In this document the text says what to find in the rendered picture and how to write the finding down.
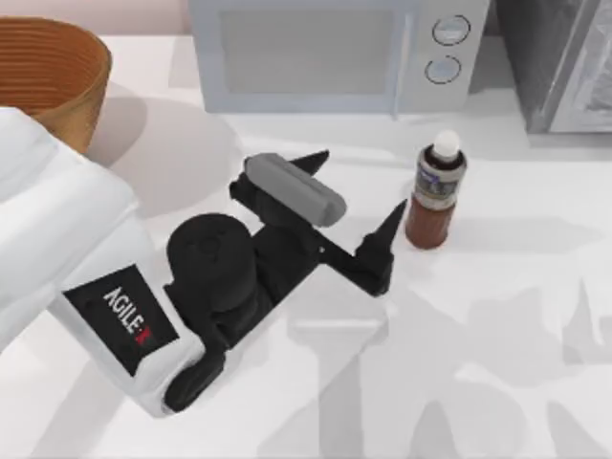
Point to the pale grey rounded box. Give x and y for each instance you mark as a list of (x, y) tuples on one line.
[(296, 192)]

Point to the microwave knob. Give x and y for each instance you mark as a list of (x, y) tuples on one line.
[(451, 28), (443, 70)]

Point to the brown woven basket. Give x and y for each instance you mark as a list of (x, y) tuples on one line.
[(52, 81)]

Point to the brown bottle with white cap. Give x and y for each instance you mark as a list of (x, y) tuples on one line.
[(432, 201)]

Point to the microwave door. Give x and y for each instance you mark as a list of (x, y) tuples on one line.
[(306, 55)]

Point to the grey cabinet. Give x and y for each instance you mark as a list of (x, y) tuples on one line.
[(559, 62)]

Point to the pale microwave oven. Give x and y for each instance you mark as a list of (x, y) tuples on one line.
[(334, 52)]

